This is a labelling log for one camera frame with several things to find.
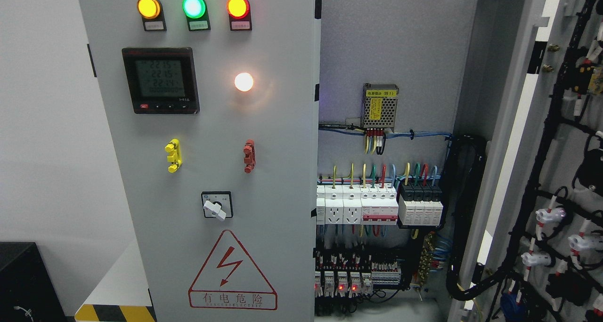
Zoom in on green indicator lamp left door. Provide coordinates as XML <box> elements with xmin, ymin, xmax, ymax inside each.
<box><xmin>182</xmin><ymin>0</ymin><xmax>211</xmax><ymax>31</ymax></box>

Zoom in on black surge protector block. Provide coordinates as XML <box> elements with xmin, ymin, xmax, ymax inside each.
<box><xmin>398</xmin><ymin>182</ymin><xmax>444</xmax><ymax>228</ymax></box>

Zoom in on metal mesh power supply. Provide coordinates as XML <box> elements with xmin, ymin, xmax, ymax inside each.
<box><xmin>360</xmin><ymin>82</ymin><xmax>400</xmax><ymax>131</ymax></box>

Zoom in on white lit indicator lamp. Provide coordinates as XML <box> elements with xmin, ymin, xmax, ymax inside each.
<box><xmin>234</xmin><ymin>72</ymin><xmax>254</xmax><ymax>92</ymax></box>

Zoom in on black box lower left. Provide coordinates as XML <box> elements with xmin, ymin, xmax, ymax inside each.
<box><xmin>0</xmin><ymin>242</ymin><xmax>67</xmax><ymax>322</ymax></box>

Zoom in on white platform with hazard stripes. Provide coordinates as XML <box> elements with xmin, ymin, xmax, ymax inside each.
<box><xmin>74</xmin><ymin>240</ymin><xmax>156</xmax><ymax>322</ymax></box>

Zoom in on grey cabinet door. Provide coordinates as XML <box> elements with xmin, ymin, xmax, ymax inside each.
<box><xmin>79</xmin><ymin>0</ymin><xmax>321</xmax><ymax>322</ymax></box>
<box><xmin>437</xmin><ymin>0</ymin><xmax>602</xmax><ymax>322</ymax></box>

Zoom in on white rotary selector switch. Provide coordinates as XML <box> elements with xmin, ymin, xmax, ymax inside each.
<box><xmin>201</xmin><ymin>191</ymin><xmax>234</xmax><ymax>222</ymax></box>

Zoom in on yellow terminal post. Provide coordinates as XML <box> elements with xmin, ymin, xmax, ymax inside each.
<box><xmin>164</xmin><ymin>139</ymin><xmax>183</xmax><ymax>173</ymax></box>

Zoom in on red electric hazard warning sticker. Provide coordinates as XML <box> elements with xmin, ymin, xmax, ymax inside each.
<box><xmin>188</xmin><ymin>230</ymin><xmax>278</xmax><ymax>311</ymax></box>

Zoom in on relay terminal row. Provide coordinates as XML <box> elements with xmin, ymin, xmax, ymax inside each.
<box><xmin>314</xmin><ymin>248</ymin><xmax>401</xmax><ymax>298</ymax></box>

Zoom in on red indicator lamp left door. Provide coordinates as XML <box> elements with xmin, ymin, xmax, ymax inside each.
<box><xmin>226</xmin><ymin>0</ymin><xmax>252</xmax><ymax>31</ymax></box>

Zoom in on white socket breaker row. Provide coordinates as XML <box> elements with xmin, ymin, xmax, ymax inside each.
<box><xmin>313</xmin><ymin>184</ymin><xmax>399</xmax><ymax>225</ymax></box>

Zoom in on yellow indicator lamp left door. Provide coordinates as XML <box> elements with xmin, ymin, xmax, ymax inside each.
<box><xmin>137</xmin><ymin>0</ymin><xmax>167</xmax><ymax>31</ymax></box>

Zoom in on black digital power meter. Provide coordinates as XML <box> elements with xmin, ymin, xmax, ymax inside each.
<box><xmin>122</xmin><ymin>47</ymin><xmax>200</xmax><ymax>114</ymax></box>

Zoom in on red terminal post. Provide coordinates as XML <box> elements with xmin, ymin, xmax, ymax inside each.
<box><xmin>243</xmin><ymin>139</ymin><xmax>256</xmax><ymax>174</ymax></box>

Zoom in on black spiral cable loom right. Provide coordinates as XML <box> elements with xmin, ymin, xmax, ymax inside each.
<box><xmin>438</xmin><ymin>134</ymin><xmax>512</xmax><ymax>302</ymax></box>

